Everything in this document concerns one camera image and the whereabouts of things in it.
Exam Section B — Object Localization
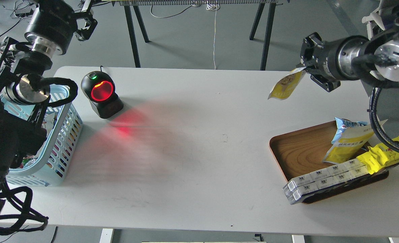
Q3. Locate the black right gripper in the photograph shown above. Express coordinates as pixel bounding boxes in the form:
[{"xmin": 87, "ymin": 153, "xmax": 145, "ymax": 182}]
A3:
[{"xmin": 301, "ymin": 32, "xmax": 342, "ymax": 92}]

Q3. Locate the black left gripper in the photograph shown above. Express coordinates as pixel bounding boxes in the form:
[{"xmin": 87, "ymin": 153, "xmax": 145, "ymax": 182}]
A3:
[{"xmin": 25, "ymin": 0, "xmax": 98, "ymax": 55}]

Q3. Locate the yellow white snack pouch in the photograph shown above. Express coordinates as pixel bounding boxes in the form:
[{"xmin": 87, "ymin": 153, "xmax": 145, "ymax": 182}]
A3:
[{"xmin": 268, "ymin": 67, "xmax": 306, "ymax": 100}]

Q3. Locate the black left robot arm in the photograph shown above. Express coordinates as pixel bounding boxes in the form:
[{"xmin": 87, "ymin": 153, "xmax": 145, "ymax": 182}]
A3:
[{"xmin": 0, "ymin": 0, "xmax": 97, "ymax": 235}]

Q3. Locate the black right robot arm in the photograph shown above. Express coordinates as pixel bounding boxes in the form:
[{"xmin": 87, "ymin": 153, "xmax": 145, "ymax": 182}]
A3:
[{"xmin": 297, "ymin": 13, "xmax": 399, "ymax": 152}]

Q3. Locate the yellow blue snack bag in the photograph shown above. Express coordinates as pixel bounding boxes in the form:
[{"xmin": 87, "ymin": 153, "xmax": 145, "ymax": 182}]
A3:
[{"xmin": 322, "ymin": 117, "xmax": 380, "ymax": 164}]

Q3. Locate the yellow cartoon snack bag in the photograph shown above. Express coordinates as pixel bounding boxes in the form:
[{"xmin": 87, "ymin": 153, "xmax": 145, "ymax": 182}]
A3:
[{"xmin": 356, "ymin": 143, "xmax": 399, "ymax": 175}]

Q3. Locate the light blue plastic basket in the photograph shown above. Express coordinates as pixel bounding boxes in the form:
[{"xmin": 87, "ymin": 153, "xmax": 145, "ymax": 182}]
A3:
[{"xmin": 6, "ymin": 103, "xmax": 83, "ymax": 187}]

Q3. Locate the white red snack pack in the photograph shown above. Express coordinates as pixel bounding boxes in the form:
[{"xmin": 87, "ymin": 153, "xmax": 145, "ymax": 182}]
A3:
[{"xmin": 42, "ymin": 112, "xmax": 58, "ymax": 137}]

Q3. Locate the black leg background table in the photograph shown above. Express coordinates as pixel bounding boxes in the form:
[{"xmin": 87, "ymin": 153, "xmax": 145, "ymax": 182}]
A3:
[{"xmin": 100, "ymin": 0, "xmax": 280, "ymax": 71}]

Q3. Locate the black power strip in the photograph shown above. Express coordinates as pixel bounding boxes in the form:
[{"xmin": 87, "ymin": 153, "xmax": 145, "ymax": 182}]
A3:
[{"xmin": 14, "ymin": 7, "xmax": 34, "ymax": 17}]

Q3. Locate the black barcode scanner red window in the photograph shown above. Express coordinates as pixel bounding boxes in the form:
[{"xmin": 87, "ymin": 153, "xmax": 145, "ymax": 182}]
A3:
[{"xmin": 80, "ymin": 65, "xmax": 124, "ymax": 119}]

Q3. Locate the white hanging cable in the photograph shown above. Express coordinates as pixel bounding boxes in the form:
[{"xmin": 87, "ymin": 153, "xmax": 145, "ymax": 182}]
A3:
[{"xmin": 206, "ymin": 3, "xmax": 220, "ymax": 70}]

